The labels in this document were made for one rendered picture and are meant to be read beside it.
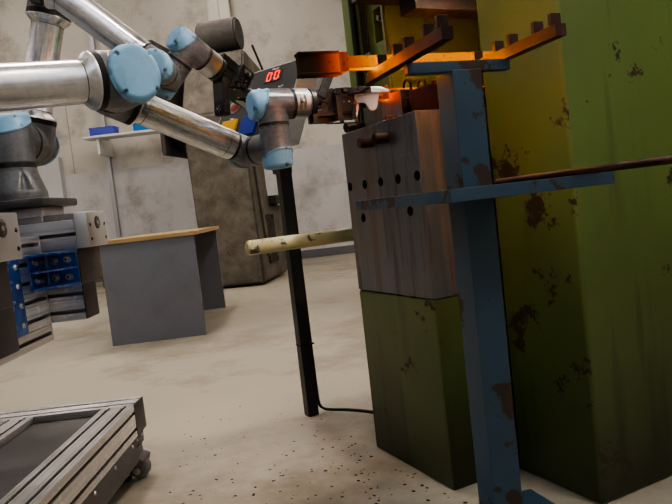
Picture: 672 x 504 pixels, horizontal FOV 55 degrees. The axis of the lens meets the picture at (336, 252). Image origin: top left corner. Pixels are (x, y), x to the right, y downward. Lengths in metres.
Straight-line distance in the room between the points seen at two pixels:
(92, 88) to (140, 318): 3.01
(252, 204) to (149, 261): 2.51
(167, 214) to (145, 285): 5.62
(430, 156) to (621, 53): 0.47
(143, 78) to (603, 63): 0.97
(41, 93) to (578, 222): 1.10
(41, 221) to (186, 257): 2.45
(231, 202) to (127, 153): 3.64
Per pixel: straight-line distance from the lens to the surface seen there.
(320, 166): 9.55
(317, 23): 9.90
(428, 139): 1.56
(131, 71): 1.39
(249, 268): 6.64
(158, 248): 4.20
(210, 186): 6.68
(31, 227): 1.79
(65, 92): 1.36
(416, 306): 1.63
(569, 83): 1.48
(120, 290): 4.28
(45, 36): 2.01
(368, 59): 1.29
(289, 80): 2.15
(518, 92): 1.58
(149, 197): 9.88
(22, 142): 1.85
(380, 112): 1.80
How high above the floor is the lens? 0.72
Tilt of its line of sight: 4 degrees down
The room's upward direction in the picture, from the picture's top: 6 degrees counter-clockwise
